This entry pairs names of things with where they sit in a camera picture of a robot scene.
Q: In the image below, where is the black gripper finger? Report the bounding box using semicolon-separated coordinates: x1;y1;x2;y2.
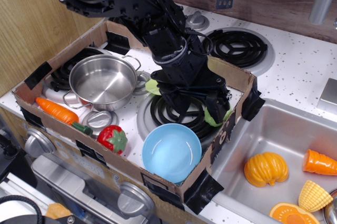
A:
159;86;193;115
205;87;231;123

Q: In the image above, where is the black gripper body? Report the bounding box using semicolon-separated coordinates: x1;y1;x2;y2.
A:
152;34;227;98

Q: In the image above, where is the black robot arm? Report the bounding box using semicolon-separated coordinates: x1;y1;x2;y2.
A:
60;0;230;123

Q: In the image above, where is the stainless steel pot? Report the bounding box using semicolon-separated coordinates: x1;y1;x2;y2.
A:
63;54;142;111

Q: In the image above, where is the silver pot rim corner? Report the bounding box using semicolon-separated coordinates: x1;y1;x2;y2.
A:
323;190;337;224

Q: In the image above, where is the front right stove burner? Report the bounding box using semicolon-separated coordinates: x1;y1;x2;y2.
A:
136;94;221;152

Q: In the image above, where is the stove burner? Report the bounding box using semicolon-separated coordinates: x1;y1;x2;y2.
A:
42;47;108;104
136;94;221;152
202;27;275;76

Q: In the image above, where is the green plastic plate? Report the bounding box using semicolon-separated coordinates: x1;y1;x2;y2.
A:
145;79;161;95

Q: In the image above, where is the silver stovetop knob middle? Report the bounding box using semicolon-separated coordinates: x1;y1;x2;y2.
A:
133;71;151;96

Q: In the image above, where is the silver stovetop knob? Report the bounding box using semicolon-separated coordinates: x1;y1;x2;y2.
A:
185;11;210;32
133;71;151;96
82;111;119;139

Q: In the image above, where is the silver stovetop knob back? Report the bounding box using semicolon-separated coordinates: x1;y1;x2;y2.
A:
185;11;210;32

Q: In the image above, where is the blue plastic bowl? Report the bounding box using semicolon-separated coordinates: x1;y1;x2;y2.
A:
142;123;202;184

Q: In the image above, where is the back right stove burner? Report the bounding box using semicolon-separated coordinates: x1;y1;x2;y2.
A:
202;27;275;76

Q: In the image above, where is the silver sink basin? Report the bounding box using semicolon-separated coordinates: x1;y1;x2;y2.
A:
210;99;336;223

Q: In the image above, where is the red toy strawberry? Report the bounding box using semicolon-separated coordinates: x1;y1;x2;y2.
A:
96;125;128;154

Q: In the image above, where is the cardboard fence box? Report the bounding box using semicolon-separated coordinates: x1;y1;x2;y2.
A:
13;21;259;212

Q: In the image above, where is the orange toy pumpkin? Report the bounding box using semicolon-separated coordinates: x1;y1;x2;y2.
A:
244;152;289;187

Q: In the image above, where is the silver stovetop knob front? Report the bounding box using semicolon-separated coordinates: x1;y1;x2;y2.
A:
82;111;119;139

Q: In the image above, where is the orange toy carrot piece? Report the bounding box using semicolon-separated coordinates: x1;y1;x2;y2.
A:
302;149;336;176

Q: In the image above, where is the silver oven knob right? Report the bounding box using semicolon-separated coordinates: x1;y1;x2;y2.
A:
117;182;154;217

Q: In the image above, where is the silver oven knob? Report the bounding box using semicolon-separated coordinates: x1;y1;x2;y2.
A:
24;128;56;158
117;182;154;217

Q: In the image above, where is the front left stove burner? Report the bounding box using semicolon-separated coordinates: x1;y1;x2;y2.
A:
42;47;108;104

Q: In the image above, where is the orange toy fruit slice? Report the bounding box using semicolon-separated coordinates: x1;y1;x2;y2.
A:
269;202;320;224

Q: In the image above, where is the yellow toy corn piece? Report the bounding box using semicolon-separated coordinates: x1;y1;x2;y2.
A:
298;180;333;212

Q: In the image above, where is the silver oven knob left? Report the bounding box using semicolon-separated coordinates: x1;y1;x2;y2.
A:
24;128;56;158

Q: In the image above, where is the grey faucet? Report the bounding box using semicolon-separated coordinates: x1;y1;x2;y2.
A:
309;0;333;25

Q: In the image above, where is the yellow sponge piece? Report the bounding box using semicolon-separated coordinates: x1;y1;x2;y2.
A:
44;203;72;219

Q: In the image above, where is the silver oven door handle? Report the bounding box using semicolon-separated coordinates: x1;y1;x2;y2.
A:
32;156;148;223

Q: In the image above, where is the black cable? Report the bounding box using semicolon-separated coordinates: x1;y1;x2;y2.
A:
0;195;43;224

